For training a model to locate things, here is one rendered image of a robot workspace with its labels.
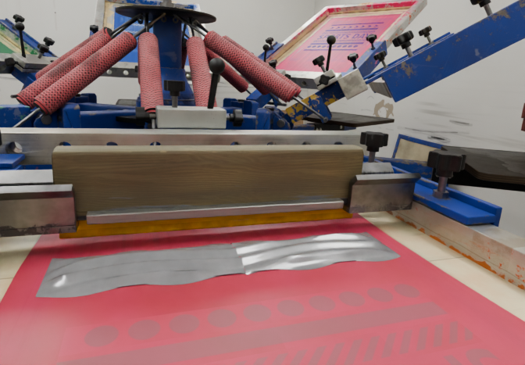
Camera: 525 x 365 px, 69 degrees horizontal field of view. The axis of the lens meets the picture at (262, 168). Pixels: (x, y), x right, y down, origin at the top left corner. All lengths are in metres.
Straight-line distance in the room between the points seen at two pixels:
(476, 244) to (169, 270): 0.33
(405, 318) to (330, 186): 0.20
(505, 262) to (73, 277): 0.41
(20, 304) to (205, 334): 0.15
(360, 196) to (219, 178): 0.18
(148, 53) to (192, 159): 0.62
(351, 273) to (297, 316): 0.10
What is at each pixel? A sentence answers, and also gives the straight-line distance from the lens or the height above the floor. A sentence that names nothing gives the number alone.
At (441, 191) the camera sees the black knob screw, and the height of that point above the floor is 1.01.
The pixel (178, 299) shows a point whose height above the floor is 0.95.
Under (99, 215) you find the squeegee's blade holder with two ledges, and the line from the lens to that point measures 0.43.
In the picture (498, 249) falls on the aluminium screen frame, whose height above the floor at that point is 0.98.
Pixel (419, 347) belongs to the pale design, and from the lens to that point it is 0.33.
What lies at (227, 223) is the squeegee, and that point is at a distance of 0.47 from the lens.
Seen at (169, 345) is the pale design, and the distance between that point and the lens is 0.30.
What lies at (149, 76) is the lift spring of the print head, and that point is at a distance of 0.95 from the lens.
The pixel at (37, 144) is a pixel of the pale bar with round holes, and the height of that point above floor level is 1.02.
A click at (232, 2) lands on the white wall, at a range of 4.74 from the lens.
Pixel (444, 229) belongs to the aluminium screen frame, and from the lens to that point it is 0.52.
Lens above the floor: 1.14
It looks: 14 degrees down
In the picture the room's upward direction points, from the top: 3 degrees clockwise
